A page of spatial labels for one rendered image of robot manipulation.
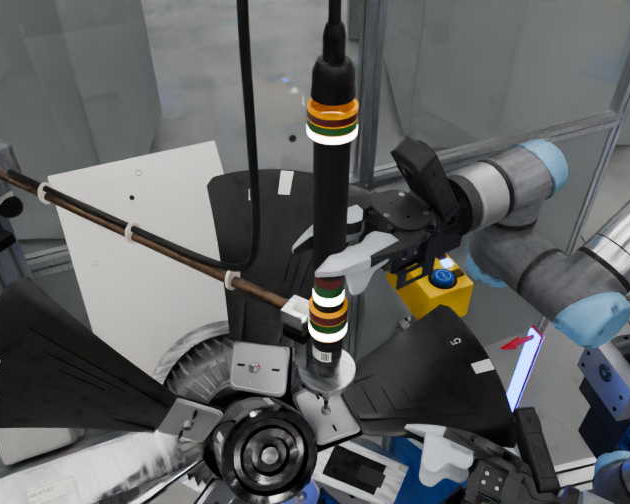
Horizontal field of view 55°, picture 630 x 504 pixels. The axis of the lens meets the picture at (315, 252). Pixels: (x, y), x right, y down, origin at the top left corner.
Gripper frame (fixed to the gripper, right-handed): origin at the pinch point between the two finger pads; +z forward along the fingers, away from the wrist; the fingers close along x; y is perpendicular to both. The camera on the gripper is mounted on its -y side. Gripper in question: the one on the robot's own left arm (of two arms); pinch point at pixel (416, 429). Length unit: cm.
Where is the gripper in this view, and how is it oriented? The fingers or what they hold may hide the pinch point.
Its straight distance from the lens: 83.5
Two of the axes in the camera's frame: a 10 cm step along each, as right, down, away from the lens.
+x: 0.6, 6.9, 7.3
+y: -4.9, 6.5, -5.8
